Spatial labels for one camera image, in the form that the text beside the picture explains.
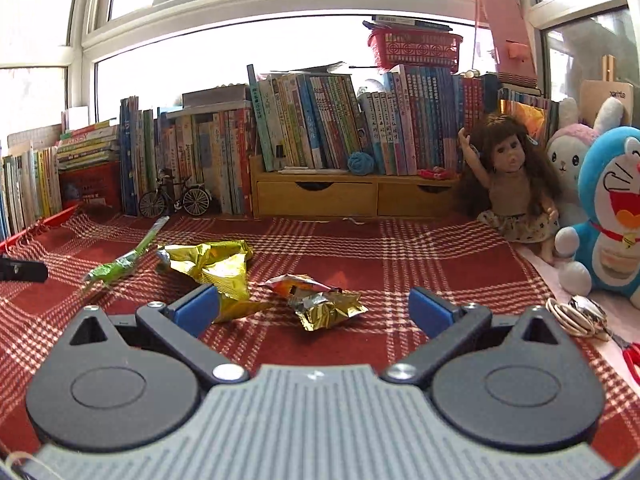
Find pink box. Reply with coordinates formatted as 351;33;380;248
475;0;538;86

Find stack of flat books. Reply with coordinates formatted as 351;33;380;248
56;120;121;171

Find row of blue paperback books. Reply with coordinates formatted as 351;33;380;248
246;62;501;176

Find yellow green snack bag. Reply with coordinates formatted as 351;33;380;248
157;241;273;323

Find gold foil wrapper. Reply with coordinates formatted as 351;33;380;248
289;290;369;332

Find shiny gold orange book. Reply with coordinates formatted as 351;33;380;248
500;87;558;141

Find long green wrapper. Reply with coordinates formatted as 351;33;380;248
82;216;171;286

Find row of thin picture books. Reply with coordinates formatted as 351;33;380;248
119;95;256;218

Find coiled white cable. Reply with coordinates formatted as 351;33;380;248
545;296;608;338

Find dark blue book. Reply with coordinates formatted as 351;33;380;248
363;15;453;31

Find red box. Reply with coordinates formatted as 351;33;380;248
59;160;123;211

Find white window frame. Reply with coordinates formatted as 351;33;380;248
0;0;640;126

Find red handled scissors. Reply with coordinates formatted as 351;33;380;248
607;330;640;382

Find miniature black bicycle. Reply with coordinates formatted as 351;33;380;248
138;172;212;218

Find pink white bunny plush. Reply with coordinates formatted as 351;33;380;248
545;96;631;226

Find red plastic basket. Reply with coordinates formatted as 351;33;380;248
368;27;463;73

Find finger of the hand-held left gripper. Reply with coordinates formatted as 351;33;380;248
0;256;49;282

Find brown-haired doll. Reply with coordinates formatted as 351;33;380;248
457;114;561;261

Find row of white yellow books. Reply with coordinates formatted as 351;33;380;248
0;142;63;241

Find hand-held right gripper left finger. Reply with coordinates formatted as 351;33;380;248
60;284;251;386

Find wooden board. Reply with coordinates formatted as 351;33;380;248
580;54;636;126

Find red plaid blanket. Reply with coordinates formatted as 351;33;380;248
0;210;640;456

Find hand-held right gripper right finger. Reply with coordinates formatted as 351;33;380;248
380;287;576;386

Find blue cat plush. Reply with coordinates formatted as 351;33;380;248
554;126;640;310

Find orange snack wrapper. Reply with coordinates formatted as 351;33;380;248
260;274;333;303

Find blue yarn ball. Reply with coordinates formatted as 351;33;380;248
347;151;376;177

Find wooden drawer organizer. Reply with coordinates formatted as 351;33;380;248
250;155;458;220

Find red plastic board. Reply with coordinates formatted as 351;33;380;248
0;203;81;253

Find grey flat box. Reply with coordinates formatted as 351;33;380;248
181;84;251;111

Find pale pink sheet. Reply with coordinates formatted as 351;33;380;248
520;245;640;361

